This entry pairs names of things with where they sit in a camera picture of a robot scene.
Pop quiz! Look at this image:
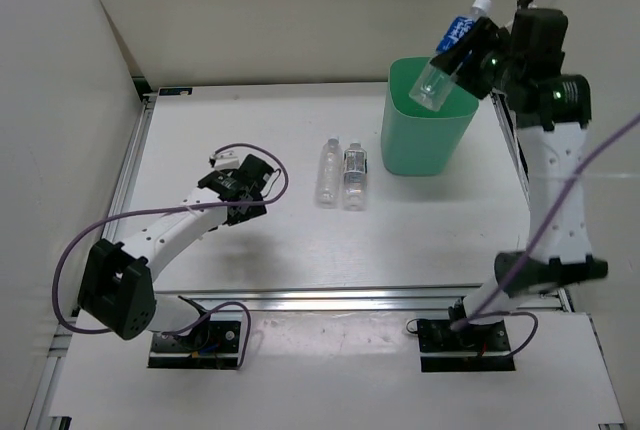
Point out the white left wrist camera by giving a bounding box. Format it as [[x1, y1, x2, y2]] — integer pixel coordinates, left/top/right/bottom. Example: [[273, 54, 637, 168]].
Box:
[[209, 150, 240, 171]]

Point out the clear bottle blue label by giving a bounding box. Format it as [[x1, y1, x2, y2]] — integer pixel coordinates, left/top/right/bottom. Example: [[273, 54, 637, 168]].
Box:
[[409, 0, 492, 112]]

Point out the clear bottle white label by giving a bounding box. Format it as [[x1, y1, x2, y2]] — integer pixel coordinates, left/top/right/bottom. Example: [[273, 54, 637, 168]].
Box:
[[342, 141, 368, 211]]

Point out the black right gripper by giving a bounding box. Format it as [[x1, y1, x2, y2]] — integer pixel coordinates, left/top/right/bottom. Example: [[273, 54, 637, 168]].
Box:
[[430, 15, 523, 99]]

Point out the green plastic bin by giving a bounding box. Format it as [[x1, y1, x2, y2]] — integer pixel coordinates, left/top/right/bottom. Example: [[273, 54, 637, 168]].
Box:
[[380, 57, 479, 176]]

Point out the clear unlabeled plastic bottle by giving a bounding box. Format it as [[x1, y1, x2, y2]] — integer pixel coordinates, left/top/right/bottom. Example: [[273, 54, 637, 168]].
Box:
[[314, 136, 343, 208]]

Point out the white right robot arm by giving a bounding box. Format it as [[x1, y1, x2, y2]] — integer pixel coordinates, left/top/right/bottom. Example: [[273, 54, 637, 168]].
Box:
[[433, 9, 608, 350]]

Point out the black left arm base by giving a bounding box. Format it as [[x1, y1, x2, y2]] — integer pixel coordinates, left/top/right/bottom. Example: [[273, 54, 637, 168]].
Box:
[[147, 312, 245, 370]]

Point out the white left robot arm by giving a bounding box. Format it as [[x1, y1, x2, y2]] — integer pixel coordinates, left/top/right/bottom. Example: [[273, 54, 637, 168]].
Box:
[[78, 154, 275, 350]]

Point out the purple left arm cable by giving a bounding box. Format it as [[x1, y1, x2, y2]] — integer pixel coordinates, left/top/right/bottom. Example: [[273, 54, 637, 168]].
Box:
[[53, 143, 290, 335]]

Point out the aluminium table frame rail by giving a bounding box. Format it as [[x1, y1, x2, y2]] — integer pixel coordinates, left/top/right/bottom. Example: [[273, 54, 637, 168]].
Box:
[[29, 80, 626, 430]]

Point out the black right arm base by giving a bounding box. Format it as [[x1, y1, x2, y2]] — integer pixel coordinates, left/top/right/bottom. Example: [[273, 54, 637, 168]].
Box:
[[405, 318, 516, 373]]

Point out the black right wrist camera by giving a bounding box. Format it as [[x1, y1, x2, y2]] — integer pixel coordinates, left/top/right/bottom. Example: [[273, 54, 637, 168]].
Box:
[[509, 8, 568, 75]]

